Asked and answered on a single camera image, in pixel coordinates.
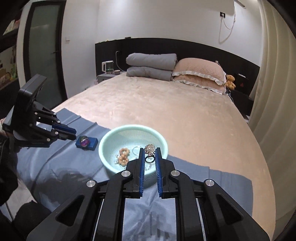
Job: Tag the pink frilled pillow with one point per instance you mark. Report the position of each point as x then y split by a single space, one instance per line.
196 83
198 69

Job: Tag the wall socket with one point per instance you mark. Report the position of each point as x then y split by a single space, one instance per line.
222 14

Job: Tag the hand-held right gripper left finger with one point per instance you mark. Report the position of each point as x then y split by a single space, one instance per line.
141 169

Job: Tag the clear electric kettle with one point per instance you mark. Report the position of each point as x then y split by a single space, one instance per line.
108 67

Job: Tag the cream curtain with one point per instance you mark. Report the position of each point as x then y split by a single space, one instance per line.
272 92

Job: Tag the silver hoop earring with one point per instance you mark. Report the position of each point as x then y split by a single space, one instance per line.
133 149

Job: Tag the bed with beige cover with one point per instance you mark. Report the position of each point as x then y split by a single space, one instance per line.
161 111

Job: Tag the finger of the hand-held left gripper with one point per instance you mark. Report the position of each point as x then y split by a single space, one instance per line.
67 136
66 128

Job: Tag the purple glass flower ornament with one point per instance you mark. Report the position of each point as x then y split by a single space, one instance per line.
83 141

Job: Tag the silver flower drop earring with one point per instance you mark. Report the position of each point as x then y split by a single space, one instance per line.
150 148

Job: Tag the blue cloth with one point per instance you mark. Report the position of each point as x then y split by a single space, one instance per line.
69 162

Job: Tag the dark nightstand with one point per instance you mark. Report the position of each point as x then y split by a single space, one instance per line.
240 102

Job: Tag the blue jewelry box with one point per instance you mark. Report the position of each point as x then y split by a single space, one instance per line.
92 144

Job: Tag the light grey nightstand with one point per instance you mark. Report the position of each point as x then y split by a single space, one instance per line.
104 78

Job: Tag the dark framed glass door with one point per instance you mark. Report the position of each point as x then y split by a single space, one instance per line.
44 53

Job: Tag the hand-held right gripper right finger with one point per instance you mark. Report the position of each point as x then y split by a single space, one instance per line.
158 171

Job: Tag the wall shelf unit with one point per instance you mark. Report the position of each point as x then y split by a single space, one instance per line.
8 58

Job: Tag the black headboard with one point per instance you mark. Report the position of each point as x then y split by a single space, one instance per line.
196 51

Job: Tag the grey folded duvet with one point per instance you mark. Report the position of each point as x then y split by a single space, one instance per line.
150 62

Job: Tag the teal plastic mesh basket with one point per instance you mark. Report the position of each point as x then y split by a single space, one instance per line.
108 139

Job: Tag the brown teddy bear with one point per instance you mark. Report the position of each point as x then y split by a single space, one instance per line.
230 82

